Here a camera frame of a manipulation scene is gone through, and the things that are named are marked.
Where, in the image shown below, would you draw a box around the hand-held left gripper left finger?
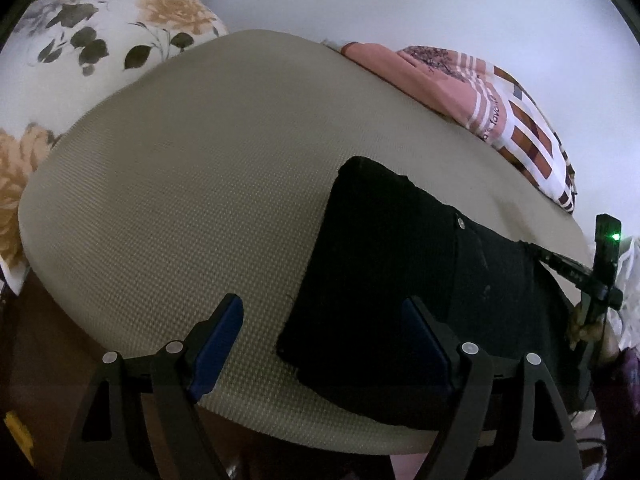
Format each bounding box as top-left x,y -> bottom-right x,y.
62,294 -> 245,480

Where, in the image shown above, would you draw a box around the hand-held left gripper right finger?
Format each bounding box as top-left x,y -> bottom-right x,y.
402,297 -> 584,480

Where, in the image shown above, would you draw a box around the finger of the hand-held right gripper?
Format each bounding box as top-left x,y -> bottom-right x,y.
522,242 -> 598,287

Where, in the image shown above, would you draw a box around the black pants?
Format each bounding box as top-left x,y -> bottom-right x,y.
276,156 -> 593,428

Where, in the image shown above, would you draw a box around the person's right hand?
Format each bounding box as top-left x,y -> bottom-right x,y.
567,302 -> 621,361

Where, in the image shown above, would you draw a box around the white dotted cloth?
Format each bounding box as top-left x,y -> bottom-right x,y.
616,237 -> 640,348

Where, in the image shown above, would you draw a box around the pink plaid blanket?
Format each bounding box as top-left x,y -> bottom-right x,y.
340,41 -> 578,215

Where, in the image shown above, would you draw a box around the yellow object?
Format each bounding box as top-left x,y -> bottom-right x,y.
4,411 -> 35,467

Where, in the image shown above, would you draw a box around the white floral pillow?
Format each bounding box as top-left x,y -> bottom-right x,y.
0,0 -> 231,296

